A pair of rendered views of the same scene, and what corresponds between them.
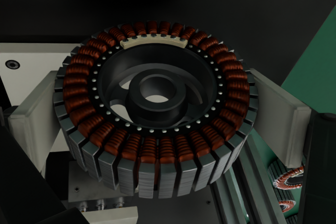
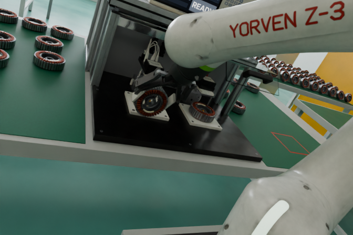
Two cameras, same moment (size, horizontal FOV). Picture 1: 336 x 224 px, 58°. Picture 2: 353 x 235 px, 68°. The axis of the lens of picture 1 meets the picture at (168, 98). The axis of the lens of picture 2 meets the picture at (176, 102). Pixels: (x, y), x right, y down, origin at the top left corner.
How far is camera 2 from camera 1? 73 cm
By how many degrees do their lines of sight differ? 41
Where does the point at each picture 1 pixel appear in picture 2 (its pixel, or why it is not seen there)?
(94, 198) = not seen: hidden behind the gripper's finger
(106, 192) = not seen: hidden behind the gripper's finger
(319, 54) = (78, 105)
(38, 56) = (161, 116)
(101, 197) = not seen: hidden behind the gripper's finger
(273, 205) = (100, 62)
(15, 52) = (165, 118)
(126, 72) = (152, 107)
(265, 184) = (97, 68)
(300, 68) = (82, 102)
